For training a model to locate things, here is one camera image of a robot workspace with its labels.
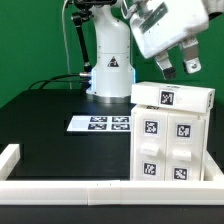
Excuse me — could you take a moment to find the white cabinet body box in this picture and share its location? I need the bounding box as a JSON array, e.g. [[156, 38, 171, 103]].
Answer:
[[130, 105, 210, 181]]

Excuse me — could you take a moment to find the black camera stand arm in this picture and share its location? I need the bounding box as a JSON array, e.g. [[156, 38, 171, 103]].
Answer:
[[67, 0, 92, 72]]

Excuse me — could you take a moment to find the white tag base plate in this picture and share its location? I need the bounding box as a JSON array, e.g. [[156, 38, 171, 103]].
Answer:
[[67, 115, 131, 132]]

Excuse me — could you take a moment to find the black cable bundle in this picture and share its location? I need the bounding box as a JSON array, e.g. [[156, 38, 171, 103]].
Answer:
[[28, 73, 92, 91]]

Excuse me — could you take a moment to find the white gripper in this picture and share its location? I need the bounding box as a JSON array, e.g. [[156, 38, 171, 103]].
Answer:
[[130, 0, 209, 80]]

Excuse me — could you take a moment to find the white U-shaped fence frame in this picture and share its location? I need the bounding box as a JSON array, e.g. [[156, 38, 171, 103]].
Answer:
[[0, 144, 224, 205]]

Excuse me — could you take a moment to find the white cabinet door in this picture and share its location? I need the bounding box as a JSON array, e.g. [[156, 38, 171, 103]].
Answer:
[[165, 113, 206, 181], [130, 105, 168, 181]]

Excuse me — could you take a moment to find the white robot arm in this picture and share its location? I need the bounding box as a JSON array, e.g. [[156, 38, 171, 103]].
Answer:
[[86, 0, 224, 103]]

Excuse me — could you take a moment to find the white cabinet top block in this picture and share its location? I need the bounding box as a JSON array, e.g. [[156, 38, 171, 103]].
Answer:
[[131, 82, 215, 113]]

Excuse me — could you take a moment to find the white cable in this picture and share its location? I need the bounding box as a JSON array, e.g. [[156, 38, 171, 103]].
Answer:
[[61, 0, 74, 90]]

